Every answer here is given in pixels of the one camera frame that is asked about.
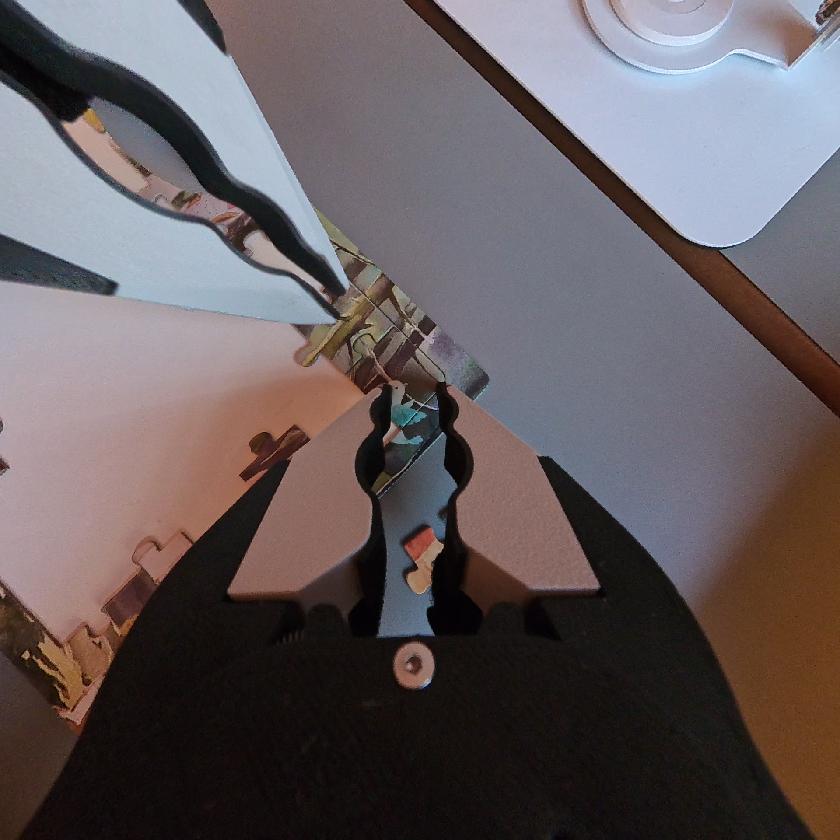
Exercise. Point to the pale spotted puzzle piece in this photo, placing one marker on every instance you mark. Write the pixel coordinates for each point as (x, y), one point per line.
(216, 211)

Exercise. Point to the teal grey puzzle piece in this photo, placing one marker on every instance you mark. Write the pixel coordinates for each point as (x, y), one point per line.
(410, 420)

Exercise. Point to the white stand base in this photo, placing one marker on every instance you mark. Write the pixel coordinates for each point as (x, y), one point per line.
(656, 131)

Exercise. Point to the red white green puzzle piece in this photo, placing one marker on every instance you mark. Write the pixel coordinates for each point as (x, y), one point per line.
(421, 558)

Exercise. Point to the yellow brown puzzle piece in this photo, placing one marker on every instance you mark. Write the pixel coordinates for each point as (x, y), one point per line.
(131, 604)

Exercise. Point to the puzzle frame tray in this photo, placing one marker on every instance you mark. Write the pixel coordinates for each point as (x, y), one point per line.
(164, 407)

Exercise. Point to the dark branch puzzle piece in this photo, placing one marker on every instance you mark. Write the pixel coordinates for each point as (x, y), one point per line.
(253, 239)

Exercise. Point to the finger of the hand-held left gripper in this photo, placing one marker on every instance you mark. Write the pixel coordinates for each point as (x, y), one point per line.
(98, 216)
(216, 98)

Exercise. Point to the pale tan puzzle piece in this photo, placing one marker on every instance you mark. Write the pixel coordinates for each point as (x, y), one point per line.
(88, 646)

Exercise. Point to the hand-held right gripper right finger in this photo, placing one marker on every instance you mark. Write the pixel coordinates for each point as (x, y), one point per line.
(525, 525)

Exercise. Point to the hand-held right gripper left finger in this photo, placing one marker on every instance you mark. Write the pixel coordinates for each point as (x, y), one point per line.
(302, 525)

